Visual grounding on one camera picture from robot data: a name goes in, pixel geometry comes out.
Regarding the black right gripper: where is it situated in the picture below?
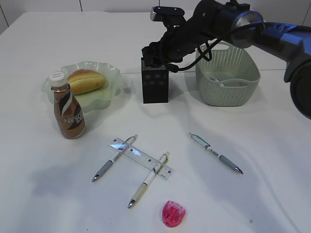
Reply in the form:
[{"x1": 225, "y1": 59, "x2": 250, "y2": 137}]
[{"x1": 142, "y1": 23, "x2": 207, "y2": 67}]

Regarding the large white paper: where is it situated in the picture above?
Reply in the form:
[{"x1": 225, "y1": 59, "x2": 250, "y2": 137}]
[{"x1": 209, "y1": 76, "x2": 225, "y2": 87}]

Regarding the sugared bread roll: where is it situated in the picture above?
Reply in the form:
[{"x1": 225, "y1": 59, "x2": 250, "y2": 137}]
[{"x1": 67, "y1": 69, "x2": 106, "y2": 95}]

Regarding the clear plastic ruler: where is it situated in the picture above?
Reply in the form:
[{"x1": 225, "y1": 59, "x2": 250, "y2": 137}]
[{"x1": 108, "y1": 138, "x2": 175, "y2": 180}]

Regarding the brown coffee drink bottle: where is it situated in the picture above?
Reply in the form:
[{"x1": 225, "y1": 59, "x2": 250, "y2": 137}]
[{"x1": 48, "y1": 72, "x2": 86, "y2": 139}]

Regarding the pink pencil sharpener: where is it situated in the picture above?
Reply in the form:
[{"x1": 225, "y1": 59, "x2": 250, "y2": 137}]
[{"x1": 162, "y1": 200, "x2": 186, "y2": 228}]

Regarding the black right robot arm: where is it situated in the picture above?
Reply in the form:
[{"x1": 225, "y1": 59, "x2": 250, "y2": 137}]
[{"x1": 142, "y1": 0, "x2": 311, "y2": 117}]

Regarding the black mesh pen holder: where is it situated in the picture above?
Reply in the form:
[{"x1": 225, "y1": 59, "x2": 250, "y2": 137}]
[{"x1": 141, "y1": 57, "x2": 169, "y2": 104}]

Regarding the green plastic woven basket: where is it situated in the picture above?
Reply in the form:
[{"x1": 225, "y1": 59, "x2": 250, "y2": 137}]
[{"x1": 195, "y1": 42, "x2": 260, "y2": 107}]

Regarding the green wavy glass plate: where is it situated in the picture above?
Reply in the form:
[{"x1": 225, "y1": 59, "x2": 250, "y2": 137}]
[{"x1": 56, "y1": 61, "x2": 123, "y2": 116}]

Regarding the blue grey pen right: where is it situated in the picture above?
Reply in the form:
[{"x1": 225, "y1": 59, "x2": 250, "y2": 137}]
[{"x1": 188, "y1": 132, "x2": 243, "y2": 174}]

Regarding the grey grip pen left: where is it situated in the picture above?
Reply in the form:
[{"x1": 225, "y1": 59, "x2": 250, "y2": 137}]
[{"x1": 91, "y1": 134, "x2": 138, "y2": 182}]

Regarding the cream grip pen middle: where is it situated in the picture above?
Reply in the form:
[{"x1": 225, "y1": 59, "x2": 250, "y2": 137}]
[{"x1": 128, "y1": 151, "x2": 170, "y2": 209}]

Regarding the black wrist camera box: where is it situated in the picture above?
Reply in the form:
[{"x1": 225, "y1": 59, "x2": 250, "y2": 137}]
[{"x1": 150, "y1": 6, "x2": 185, "y2": 25}]

